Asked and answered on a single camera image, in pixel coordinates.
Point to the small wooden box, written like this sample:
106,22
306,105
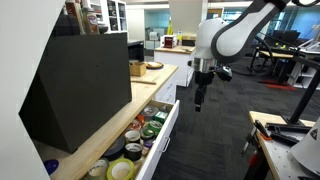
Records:
137,69

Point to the green tape roll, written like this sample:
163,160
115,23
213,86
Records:
156,130

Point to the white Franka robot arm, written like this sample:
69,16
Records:
233,36

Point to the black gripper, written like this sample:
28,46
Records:
204,78

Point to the off-white tape roll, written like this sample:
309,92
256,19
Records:
100,162

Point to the blue round object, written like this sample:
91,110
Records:
50,165

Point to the white shelf unit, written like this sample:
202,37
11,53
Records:
113,16

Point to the orange tape piece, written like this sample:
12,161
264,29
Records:
140,118

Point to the white drawer cabinet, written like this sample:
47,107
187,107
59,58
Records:
168,90

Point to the dark navy tape roll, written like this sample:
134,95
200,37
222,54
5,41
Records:
115,152

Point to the yellow tape roll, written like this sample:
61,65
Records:
115,162

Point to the thin wooden stick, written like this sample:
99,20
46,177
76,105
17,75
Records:
143,81

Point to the white island cabinet wooden top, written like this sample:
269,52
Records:
173,64

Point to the perforated metal work table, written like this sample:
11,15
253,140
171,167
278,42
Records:
283,156

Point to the purple tape roll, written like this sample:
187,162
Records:
148,143

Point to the black box appliance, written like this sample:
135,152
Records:
135,50

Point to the clear tape roll orange print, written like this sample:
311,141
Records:
130,126

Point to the black tape roll white core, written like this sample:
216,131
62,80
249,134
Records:
133,156

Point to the red box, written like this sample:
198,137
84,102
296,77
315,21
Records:
170,42

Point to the white drawer with wooden sides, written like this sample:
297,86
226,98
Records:
156,153

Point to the small pink tape roll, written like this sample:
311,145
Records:
145,151

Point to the yellow bottle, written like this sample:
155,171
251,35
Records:
170,27

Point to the grey clear tape roll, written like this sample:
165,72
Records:
146,137

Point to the black camera stand pole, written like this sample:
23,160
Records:
305,98

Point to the round brown plate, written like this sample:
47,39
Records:
154,65

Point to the grey duct tape roll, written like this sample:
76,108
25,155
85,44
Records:
145,113

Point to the black tool chest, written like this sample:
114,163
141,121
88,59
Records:
83,90

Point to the small greyish tape roll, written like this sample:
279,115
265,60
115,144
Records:
165,108

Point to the brown plastic bottle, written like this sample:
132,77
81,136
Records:
74,15

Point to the pale plastic bottle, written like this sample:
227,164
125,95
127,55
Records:
90,20

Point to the green cardboard box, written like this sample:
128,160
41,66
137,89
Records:
161,117

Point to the background office desk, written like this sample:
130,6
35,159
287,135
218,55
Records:
276,54

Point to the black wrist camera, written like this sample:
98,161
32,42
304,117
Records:
224,73

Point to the black orange bar clamp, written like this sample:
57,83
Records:
260,128

